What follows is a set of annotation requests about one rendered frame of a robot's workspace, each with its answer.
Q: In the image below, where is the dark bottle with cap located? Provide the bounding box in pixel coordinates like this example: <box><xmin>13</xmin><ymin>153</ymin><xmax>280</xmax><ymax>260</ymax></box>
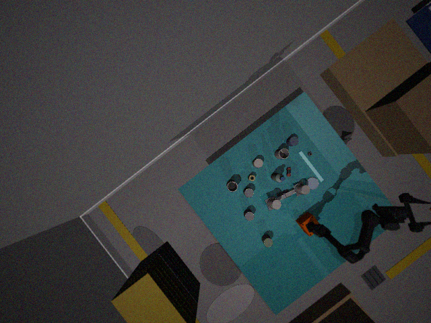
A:
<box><xmin>271</xmin><ymin>173</ymin><xmax>285</xmax><ymax>182</ymax></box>

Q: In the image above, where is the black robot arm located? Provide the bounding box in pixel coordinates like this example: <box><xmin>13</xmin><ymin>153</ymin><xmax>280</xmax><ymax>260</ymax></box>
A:
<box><xmin>306</xmin><ymin>203</ymin><xmax>407</xmax><ymax>264</ymax></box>

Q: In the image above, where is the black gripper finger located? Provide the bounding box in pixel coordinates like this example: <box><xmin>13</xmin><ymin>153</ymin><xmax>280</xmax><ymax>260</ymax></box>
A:
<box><xmin>409</xmin><ymin>196</ymin><xmax>431</xmax><ymax>204</ymax></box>
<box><xmin>421</xmin><ymin>222</ymin><xmax>431</xmax><ymax>229</ymax></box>

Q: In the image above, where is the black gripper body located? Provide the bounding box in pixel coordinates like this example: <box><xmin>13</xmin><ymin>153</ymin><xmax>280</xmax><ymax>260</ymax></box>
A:
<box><xmin>391</xmin><ymin>193</ymin><xmax>422</xmax><ymax>232</ymax></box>

